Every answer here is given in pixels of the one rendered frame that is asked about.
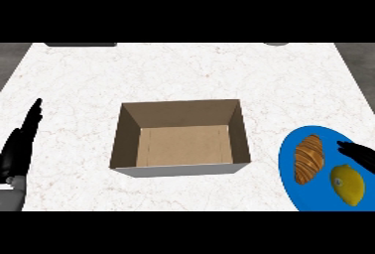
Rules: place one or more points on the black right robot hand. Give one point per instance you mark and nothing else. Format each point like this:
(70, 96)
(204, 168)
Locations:
(361, 155)

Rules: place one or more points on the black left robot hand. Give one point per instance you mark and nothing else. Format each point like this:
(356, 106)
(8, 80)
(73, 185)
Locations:
(19, 145)

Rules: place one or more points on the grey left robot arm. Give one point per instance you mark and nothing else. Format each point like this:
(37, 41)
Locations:
(9, 196)

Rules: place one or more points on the yellow lemon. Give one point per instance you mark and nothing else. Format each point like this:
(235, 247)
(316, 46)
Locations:
(347, 185)

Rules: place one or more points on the blue plate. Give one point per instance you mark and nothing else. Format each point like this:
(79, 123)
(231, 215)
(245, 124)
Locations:
(318, 195)

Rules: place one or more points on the open cardboard box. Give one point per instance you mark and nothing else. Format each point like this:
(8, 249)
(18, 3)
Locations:
(180, 139)

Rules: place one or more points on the brown croissant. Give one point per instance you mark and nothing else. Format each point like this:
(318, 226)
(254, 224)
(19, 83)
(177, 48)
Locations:
(309, 158)

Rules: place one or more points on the dark grey flat object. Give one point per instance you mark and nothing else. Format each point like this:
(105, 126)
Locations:
(80, 44)

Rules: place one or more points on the small grey object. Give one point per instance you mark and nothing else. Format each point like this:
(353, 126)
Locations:
(275, 43)

